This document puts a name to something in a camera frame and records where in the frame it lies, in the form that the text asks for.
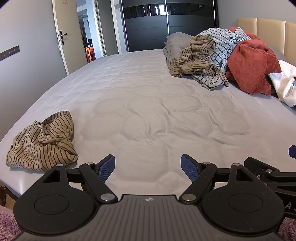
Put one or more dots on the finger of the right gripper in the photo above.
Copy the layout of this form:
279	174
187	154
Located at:
292	151

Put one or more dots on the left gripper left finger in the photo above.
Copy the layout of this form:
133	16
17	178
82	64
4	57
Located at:
94	177

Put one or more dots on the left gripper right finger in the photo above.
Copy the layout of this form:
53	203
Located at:
200	174

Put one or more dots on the tan striped shirt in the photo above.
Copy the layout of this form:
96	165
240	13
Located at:
195	62

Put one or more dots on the tan striped shorts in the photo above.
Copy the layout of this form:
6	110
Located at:
42	145

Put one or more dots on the white garment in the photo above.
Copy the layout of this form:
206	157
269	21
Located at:
284	83

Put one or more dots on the white bed sheet mattress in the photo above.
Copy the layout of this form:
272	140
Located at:
130	106

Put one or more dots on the rust red fleece blanket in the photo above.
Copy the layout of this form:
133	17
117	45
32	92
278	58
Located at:
249	63

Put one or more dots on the beige padded headboard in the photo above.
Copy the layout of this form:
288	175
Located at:
280	34

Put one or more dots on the grey striped garment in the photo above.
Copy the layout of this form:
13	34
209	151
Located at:
225	42

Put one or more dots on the grey pillow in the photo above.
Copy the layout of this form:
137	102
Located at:
174	45

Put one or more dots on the beige room door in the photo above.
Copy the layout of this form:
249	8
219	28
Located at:
69	35

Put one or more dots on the black wardrobe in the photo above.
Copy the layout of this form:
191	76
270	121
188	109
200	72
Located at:
147	24

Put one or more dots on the wall switch panel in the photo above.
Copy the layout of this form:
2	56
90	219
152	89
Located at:
9	52

